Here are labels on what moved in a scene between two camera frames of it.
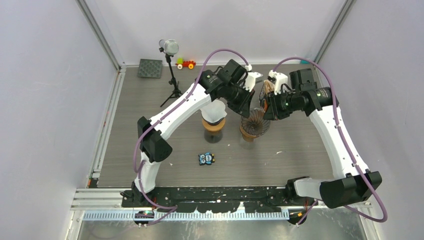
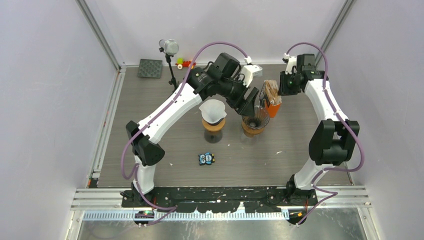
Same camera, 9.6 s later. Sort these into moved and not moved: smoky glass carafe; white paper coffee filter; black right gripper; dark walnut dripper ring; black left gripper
Moved: black right gripper; dark walnut dripper ring
Not moved: white paper coffee filter; smoky glass carafe; black left gripper
